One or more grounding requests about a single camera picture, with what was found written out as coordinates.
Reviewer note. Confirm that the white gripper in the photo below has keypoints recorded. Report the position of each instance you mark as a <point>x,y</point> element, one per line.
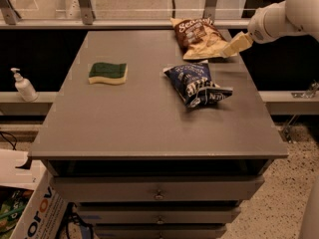
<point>258,30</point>

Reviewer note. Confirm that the brown chip bag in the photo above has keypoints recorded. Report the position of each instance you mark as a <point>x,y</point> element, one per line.
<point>199,39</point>

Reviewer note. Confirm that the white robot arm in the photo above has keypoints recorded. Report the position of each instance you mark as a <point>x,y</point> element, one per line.
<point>285,59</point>

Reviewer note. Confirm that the blue chip bag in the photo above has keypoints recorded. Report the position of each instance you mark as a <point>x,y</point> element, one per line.
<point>194,84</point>

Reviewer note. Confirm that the green yellow sponge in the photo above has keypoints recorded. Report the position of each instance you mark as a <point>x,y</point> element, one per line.
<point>108,73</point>

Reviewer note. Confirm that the grey drawer cabinet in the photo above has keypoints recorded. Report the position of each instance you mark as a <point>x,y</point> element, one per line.
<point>110,148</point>

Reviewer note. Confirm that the top drawer knob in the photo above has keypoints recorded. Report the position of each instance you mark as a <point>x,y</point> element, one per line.
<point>159,195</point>

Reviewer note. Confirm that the drawer knob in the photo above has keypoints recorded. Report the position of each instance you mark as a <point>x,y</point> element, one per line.
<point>159,195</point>
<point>160,221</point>

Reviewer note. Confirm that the middle drawer knob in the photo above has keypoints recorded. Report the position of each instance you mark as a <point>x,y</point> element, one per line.
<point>160,221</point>

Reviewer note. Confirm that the white pump bottle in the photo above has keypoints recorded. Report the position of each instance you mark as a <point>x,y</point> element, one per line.
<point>24,86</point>

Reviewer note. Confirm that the white cardboard box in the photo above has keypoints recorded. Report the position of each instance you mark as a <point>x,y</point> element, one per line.
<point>30,207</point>

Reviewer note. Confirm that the metal bracket on rail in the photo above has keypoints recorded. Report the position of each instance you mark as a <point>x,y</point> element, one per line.
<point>309,93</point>

